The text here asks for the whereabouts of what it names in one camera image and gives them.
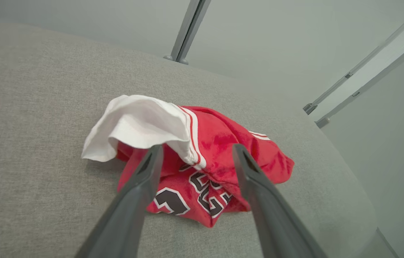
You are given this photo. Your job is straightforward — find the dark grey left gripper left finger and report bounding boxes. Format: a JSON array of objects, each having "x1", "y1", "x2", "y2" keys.
[{"x1": 75, "y1": 144, "x2": 164, "y2": 258}]

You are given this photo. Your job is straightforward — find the grey fabric sofa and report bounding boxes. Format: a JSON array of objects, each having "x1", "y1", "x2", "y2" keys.
[{"x1": 0, "y1": 20, "x2": 378, "y2": 258}]

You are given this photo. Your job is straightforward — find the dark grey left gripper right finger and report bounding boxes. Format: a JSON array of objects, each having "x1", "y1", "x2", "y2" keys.
[{"x1": 232, "y1": 143, "x2": 328, "y2": 258}]

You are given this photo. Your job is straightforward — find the grey partition frame rail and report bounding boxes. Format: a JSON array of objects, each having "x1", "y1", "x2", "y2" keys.
[
  {"x1": 315, "y1": 30, "x2": 404, "y2": 129},
  {"x1": 303, "y1": 4, "x2": 404, "y2": 115}
]

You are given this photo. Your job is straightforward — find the grey partition post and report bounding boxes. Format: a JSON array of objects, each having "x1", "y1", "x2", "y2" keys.
[{"x1": 163, "y1": 0, "x2": 211, "y2": 65}]

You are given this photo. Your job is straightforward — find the red jersey shirt white sleeves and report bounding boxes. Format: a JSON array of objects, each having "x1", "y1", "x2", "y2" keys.
[{"x1": 81, "y1": 95, "x2": 295, "y2": 228}]

